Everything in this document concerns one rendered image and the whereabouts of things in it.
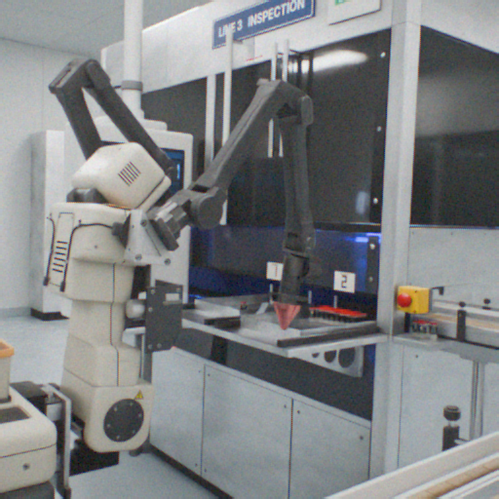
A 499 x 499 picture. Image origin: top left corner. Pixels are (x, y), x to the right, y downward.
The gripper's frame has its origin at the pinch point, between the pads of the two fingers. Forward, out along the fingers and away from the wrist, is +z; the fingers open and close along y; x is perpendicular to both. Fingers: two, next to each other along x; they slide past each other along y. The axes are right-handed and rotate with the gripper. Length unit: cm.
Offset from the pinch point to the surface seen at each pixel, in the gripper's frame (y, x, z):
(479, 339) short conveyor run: 42, -36, -5
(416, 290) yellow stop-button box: 28.7, -21.8, -15.9
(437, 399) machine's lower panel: 62, -13, 17
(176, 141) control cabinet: 10, 89, -63
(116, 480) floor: 28, 119, 87
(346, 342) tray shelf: 14.3, -11.2, 1.6
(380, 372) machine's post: 34.1, -9.7, 10.0
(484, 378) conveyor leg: 48, -35, 6
